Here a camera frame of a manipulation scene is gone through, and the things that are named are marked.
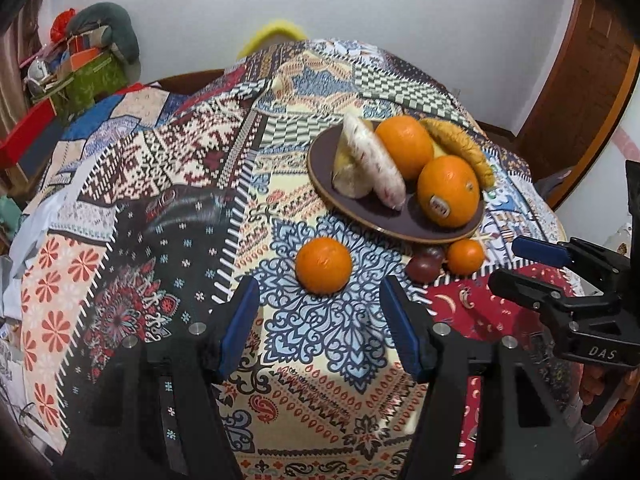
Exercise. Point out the peeled pomelo segment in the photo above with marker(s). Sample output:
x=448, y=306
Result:
x=375, y=165
x=350, y=175

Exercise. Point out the patterned patchwork cloth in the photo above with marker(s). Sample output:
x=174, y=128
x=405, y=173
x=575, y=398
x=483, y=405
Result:
x=165, y=160

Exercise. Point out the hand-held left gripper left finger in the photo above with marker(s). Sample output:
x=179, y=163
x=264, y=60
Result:
x=240, y=325

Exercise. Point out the red plastic bag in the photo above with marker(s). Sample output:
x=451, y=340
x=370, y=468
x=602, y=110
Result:
x=62, y=25

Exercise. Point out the small tangerine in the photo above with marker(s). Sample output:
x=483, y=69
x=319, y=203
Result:
x=466, y=256

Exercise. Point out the teal plush toy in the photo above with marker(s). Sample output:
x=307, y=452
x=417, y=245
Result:
x=10, y=215

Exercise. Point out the brown wooden door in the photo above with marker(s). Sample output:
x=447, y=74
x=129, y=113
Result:
x=585, y=85

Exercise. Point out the striped brown curtain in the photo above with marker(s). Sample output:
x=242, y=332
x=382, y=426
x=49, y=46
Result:
x=20, y=50

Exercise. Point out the orange cardboard box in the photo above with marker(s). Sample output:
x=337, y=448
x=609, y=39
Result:
x=82, y=57

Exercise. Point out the dark purple plate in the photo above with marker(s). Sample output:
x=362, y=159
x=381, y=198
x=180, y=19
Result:
x=380, y=215

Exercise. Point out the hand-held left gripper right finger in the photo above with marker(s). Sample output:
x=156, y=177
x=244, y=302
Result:
x=400, y=325

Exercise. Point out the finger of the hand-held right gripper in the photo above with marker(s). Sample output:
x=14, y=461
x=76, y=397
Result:
x=535, y=250
x=525, y=290

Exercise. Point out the red box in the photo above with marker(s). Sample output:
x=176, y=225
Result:
x=27, y=130

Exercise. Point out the large orange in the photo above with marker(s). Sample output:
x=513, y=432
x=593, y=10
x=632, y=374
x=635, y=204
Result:
x=448, y=191
x=404, y=146

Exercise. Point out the pale crumpled sheet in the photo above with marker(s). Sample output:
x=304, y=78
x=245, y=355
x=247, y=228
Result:
x=30, y=240

